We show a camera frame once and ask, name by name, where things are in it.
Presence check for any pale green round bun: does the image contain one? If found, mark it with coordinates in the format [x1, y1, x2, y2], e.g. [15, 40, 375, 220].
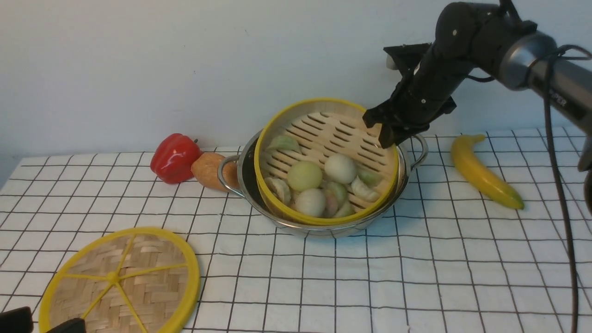
[287, 161, 323, 192]

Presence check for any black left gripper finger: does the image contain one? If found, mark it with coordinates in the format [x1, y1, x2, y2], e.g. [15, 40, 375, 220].
[0, 307, 86, 333]

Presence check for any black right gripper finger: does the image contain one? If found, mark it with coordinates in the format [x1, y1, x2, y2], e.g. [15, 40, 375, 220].
[362, 103, 417, 149]

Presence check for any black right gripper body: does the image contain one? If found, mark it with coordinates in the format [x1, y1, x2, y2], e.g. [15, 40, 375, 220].
[389, 44, 475, 127]

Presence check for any red bell pepper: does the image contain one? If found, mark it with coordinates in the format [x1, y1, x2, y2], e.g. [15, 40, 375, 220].
[150, 133, 203, 184]

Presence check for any white checkered tablecloth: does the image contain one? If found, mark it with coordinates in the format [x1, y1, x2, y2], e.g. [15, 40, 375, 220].
[0, 129, 572, 333]

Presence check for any yellow banana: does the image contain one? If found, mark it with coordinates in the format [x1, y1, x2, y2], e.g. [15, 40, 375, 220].
[450, 134, 525, 210]

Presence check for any bamboo steamer basket yellow rim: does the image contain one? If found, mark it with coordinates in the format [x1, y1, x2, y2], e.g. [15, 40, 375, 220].
[254, 98, 400, 226]

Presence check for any white round bun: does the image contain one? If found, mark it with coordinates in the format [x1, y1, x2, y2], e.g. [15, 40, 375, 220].
[324, 154, 357, 184]

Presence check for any white bun front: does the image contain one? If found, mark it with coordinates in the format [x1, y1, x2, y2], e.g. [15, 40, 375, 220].
[294, 188, 326, 217]

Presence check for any green leaf dumpling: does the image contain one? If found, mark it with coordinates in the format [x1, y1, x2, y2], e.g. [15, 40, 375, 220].
[266, 135, 302, 154]

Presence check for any woven bamboo steamer lid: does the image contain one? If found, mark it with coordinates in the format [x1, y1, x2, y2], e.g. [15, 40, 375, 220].
[38, 227, 201, 333]

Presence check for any beige folded dumpling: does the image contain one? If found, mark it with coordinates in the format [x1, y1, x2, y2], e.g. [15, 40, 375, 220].
[264, 177, 292, 206]

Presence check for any stainless steel two-handled pot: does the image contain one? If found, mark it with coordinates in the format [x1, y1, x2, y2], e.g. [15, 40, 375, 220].
[216, 131, 429, 239]

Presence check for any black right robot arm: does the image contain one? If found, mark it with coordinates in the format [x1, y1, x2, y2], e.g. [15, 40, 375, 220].
[362, 0, 592, 172]

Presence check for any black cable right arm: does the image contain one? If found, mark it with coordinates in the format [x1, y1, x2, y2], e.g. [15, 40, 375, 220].
[527, 44, 592, 333]

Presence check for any brown potato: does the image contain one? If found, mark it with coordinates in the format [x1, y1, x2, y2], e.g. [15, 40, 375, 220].
[191, 152, 239, 192]

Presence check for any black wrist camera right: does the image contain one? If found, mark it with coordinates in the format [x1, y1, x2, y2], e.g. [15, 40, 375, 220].
[383, 43, 432, 76]

